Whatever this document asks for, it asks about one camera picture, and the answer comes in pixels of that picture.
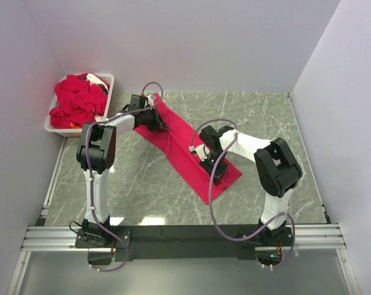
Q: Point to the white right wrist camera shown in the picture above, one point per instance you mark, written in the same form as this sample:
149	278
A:
201	151

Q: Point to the white printed garment in basket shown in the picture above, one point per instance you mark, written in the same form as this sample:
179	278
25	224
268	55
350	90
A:
95	80

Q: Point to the aluminium rail frame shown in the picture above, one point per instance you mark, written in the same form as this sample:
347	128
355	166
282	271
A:
185	260

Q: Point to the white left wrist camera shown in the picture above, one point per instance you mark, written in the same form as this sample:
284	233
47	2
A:
153	99

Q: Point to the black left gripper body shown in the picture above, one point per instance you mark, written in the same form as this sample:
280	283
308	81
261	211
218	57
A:
151	120

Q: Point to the red clothes pile in basket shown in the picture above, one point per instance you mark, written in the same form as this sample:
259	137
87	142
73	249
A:
78	102

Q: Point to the red t shirt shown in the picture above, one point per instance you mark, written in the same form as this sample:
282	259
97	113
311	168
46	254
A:
174	143

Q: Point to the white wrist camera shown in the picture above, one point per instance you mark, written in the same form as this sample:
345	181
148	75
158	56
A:
201	151
153	99

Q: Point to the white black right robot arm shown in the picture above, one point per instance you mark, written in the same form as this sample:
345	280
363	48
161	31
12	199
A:
278	170

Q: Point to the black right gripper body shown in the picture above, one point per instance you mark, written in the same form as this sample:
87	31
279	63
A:
210	163

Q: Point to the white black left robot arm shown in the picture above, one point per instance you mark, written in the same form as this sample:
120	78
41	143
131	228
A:
96	153

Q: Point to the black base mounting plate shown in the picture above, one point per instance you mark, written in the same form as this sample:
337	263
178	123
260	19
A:
184	242

